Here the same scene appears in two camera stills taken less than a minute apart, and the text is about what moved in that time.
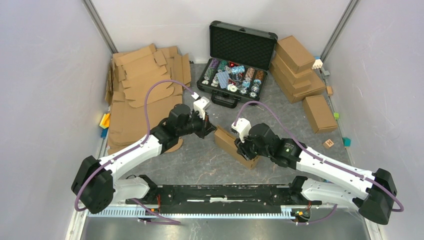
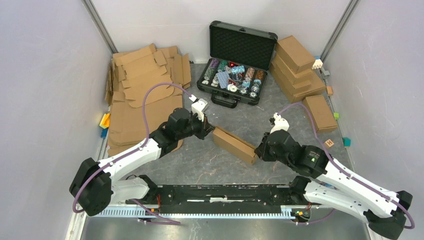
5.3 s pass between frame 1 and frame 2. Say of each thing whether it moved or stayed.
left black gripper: stayed
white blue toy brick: stayed
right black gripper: moved
